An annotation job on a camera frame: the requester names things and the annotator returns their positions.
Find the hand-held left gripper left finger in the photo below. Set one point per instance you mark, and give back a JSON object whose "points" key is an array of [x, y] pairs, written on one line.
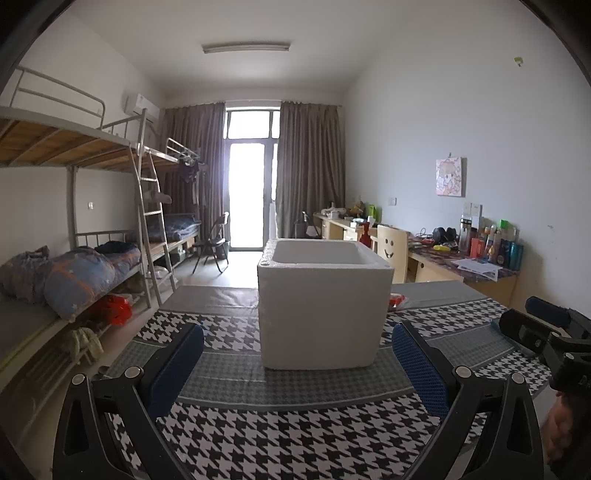
{"points": [[178, 369]]}

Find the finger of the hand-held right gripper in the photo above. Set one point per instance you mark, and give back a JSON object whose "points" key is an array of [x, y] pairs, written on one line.
{"points": [[526, 330], [549, 311]]}

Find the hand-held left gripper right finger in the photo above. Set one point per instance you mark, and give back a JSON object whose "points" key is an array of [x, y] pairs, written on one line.
{"points": [[418, 369]]}

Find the white foam box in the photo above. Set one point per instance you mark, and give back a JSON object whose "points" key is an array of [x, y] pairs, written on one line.
{"points": [[318, 314]]}

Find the person's right hand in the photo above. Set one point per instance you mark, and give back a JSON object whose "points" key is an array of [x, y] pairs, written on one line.
{"points": [[561, 424]]}

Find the red snack packet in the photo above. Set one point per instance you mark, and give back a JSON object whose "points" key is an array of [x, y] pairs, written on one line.
{"points": [[397, 302]]}

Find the row of toiletry bottles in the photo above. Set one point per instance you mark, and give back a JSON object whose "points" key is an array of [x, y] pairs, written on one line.
{"points": [[503, 251]]}

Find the white papers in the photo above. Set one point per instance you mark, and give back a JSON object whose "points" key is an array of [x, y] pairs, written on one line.
{"points": [[478, 267]]}

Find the red plastic bag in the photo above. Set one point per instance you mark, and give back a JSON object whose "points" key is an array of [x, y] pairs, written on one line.
{"points": [[115, 311]]}

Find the pale yellow cloth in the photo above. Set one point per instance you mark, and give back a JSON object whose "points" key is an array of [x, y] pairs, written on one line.
{"points": [[83, 346]]}

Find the wooden desk with patterned cover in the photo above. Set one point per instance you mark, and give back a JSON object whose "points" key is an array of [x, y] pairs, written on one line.
{"points": [[434, 270]]}

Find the small yellow object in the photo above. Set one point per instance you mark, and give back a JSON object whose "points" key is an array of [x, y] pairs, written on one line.
{"points": [[441, 248]]}

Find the smiley face wooden chair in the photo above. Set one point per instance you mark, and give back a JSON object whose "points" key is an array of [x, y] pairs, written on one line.
{"points": [[392, 249]]}

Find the black headphones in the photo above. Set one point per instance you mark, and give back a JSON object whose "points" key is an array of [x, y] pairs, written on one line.
{"points": [[443, 234]]}

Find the black folding chair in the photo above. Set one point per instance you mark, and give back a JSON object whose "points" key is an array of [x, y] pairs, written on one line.
{"points": [[214, 242]]}

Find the blue patterned quilt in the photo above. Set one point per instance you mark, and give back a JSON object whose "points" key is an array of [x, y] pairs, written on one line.
{"points": [[78, 277]]}

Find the dark blue bedding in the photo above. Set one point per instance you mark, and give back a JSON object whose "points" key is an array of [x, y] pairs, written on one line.
{"points": [[180, 226]]}

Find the green bag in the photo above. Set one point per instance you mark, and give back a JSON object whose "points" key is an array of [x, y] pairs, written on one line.
{"points": [[372, 212]]}

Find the cluttered wooden desk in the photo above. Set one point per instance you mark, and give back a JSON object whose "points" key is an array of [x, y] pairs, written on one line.
{"points": [[332, 228]]}

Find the dark bin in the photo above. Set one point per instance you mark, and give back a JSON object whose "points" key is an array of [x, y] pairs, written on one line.
{"points": [[305, 230]]}

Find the glass balcony door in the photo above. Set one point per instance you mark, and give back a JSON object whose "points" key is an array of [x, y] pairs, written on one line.
{"points": [[251, 194]]}

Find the hanging dark clothes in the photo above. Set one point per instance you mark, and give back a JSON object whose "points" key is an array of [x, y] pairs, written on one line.
{"points": [[189, 177]]}

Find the small metal bunk bed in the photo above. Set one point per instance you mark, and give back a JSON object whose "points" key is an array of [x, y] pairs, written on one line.
{"points": [[171, 157]]}

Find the narrow brown curtain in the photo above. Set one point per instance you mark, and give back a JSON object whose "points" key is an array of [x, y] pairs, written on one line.
{"points": [[207, 152]]}

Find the wide brown curtain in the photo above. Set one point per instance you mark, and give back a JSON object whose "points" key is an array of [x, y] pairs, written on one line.
{"points": [[309, 161]]}

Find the large metal bunk bed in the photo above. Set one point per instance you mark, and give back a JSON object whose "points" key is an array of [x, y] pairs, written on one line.
{"points": [[55, 138]]}

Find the white air conditioner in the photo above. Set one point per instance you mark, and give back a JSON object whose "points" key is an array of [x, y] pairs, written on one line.
{"points": [[141, 106]]}

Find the ceiling tube light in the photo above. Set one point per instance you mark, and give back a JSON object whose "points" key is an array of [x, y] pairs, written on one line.
{"points": [[244, 48]]}

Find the double wall socket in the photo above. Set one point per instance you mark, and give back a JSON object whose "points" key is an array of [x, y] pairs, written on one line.
{"points": [[472, 209]]}

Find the pink wall picture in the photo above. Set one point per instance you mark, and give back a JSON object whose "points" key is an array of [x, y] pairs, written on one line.
{"points": [[450, 177]]}

